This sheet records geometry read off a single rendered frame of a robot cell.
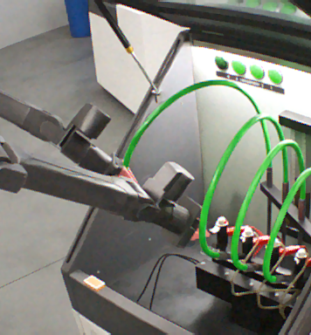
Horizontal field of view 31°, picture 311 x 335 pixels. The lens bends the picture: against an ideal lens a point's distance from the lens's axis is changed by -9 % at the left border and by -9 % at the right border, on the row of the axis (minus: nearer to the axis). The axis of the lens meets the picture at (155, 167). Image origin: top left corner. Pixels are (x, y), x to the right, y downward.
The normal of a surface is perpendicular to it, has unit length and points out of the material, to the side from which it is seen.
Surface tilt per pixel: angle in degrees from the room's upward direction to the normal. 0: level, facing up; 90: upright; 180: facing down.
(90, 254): 90
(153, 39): 90
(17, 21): 90
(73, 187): 104
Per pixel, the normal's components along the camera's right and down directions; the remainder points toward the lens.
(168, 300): -0.11, -0.87
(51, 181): 0.62, 0.52
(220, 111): -0.69, 0.41
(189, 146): 0.71, 0.27
